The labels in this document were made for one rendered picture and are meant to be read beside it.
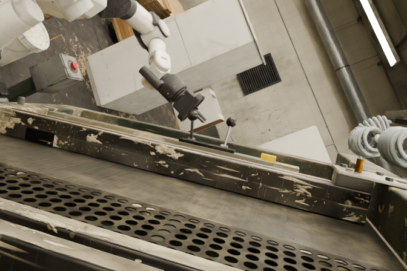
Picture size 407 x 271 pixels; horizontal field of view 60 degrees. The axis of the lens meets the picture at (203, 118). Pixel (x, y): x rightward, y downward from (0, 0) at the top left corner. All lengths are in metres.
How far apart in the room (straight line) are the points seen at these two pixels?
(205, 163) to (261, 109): 8.38
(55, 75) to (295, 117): 7.86
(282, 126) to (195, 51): 5.91
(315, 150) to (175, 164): 3.90
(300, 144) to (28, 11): 4.14
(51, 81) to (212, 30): 2.11
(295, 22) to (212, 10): 6.25
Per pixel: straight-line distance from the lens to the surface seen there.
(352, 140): 0.81
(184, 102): 1.28
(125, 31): 4.99
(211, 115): 6.06
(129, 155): 0.91
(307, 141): 4.68
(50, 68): 1.71
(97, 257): 0.29
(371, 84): 9.40
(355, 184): 0.85
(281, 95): 9.21
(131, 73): 3.68
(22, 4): 0.83
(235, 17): 3.50
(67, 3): 0.80
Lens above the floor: 1.71
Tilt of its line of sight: 12 degrees down
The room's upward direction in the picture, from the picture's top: 69 degrees clockwise
